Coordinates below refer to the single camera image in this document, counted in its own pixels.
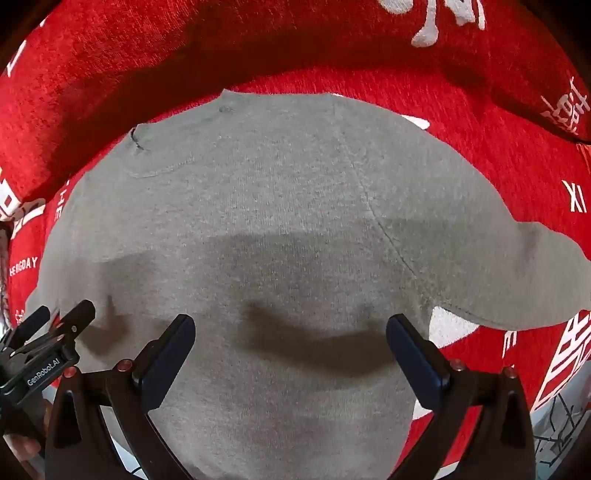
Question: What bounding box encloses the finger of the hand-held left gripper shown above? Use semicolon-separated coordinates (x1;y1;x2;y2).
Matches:
8;305;51;345
50;299;97;341

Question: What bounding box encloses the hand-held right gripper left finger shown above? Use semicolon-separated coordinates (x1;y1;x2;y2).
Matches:
44;314;197;480

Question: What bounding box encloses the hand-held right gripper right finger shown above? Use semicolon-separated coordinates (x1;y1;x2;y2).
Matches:
385;314;539;480

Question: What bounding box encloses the grey knit shirt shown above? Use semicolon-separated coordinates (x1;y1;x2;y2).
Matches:
25;90;591;480

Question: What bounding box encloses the person's left hand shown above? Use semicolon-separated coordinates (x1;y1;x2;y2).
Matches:
0;401;52;468

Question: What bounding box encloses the red printed blanket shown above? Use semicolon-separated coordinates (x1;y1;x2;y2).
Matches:
0;0;591;480

